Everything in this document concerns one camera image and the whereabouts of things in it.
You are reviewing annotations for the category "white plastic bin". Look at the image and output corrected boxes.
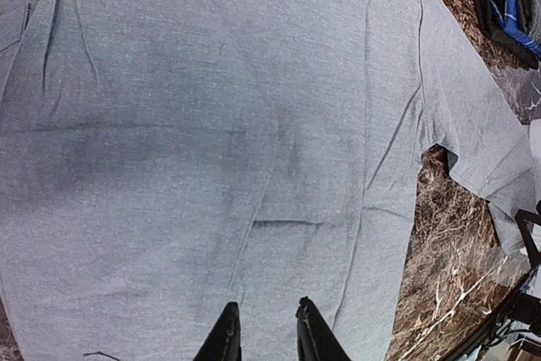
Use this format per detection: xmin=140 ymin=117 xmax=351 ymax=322
xmin=529 ymin=118 xmax=541 ymax=167

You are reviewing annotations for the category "black front rail base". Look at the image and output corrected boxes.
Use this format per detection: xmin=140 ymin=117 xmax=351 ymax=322
xmin=440 ymin=265 xmax=540 ymax=361

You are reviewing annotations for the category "grey long sleeve shirt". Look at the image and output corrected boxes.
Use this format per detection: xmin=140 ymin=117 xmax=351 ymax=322
xmin=1 ymin=0 xmax=535 ymax=360

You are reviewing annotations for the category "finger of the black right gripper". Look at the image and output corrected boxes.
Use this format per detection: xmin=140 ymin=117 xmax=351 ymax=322
xmin=515 ymin=210 xmax=540 ymax=264

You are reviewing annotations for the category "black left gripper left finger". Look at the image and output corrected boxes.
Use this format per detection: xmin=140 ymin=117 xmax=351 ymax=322
xmin=194 ymin=302 xmax=242 ymax=361

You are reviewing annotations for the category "blue plaid folded shirt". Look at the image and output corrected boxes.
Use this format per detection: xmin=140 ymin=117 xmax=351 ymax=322
xmin=489 ymin=0 xmax=540 ymax=60

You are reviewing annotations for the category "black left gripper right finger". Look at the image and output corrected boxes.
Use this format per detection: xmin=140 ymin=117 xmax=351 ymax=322
xmin=296 ymin=297 xmax=351 ymax=361

